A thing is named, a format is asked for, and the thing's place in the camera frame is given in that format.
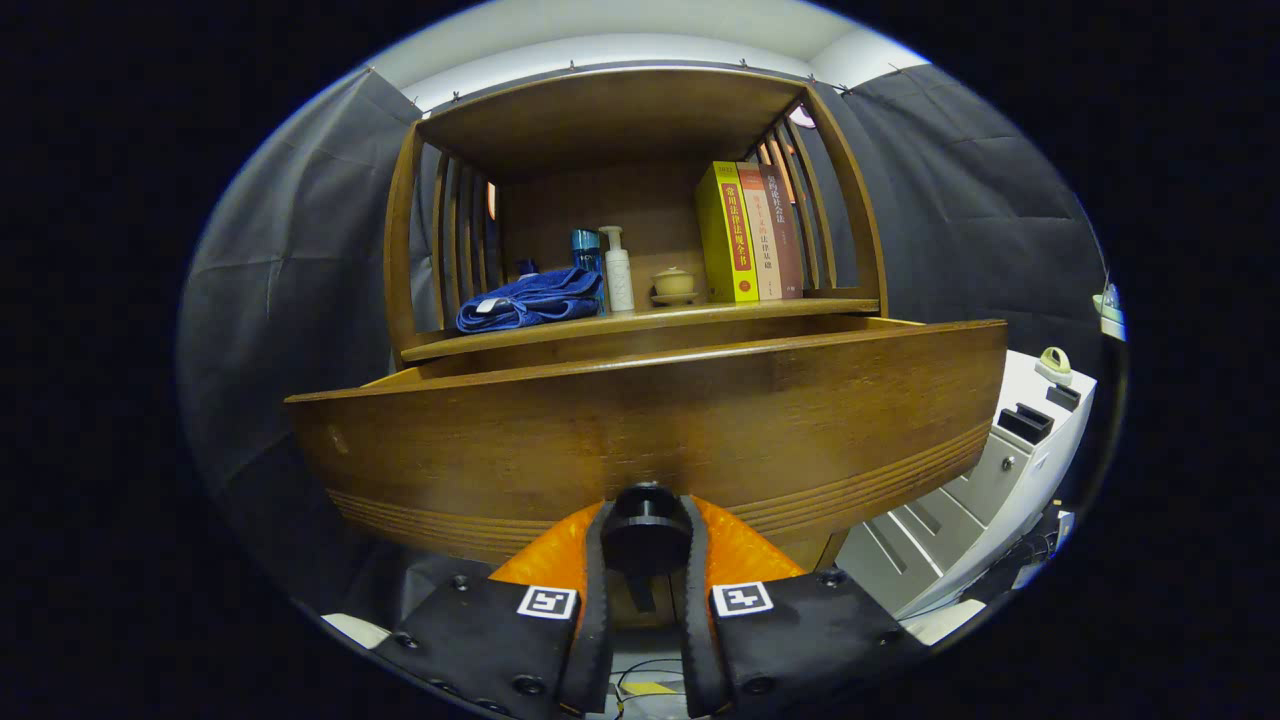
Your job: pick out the wooden countertop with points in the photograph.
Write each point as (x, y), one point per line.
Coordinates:
(700, 312)

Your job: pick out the orange spine book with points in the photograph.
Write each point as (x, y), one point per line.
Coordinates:
(765, 250)

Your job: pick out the white bowl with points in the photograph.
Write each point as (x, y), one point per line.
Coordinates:
(1108, 300)

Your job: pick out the brown spine book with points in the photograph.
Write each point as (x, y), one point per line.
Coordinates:
(787, 250)

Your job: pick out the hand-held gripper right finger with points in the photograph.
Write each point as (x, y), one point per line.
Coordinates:
(697, 640)

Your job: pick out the white side ledge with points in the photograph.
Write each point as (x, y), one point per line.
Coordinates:
(1113, 328)

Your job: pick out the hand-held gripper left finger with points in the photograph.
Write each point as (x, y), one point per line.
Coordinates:
(598, 620)

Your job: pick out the beige lidded tea cup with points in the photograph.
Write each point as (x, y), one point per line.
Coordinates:
(675, 283)

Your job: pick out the wooden cabinet with slatted shelf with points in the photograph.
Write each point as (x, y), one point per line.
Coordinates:
(600, 120)

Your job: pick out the teal blue bottle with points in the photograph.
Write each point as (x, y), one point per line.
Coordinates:
(587, 250)

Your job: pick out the wooden drawer with black knob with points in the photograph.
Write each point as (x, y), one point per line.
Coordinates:
(650, 430)

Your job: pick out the small flat black object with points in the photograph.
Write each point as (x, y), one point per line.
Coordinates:
(1063, 397)

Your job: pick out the white pump bottle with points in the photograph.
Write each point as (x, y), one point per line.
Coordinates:
(619, 280)

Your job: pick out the small white blue-capped bottle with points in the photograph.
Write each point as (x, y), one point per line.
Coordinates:
(526, 267)

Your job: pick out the thick yellow book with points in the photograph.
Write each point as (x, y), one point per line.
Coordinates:
(720, 240)

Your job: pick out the black desk holder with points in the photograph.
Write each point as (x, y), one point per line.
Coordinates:
(1020, 425)

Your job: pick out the white drawer cabinet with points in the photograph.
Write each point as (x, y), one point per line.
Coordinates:
(980, 480)

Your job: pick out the folded blue towel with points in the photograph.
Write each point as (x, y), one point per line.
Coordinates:
(530, 298)

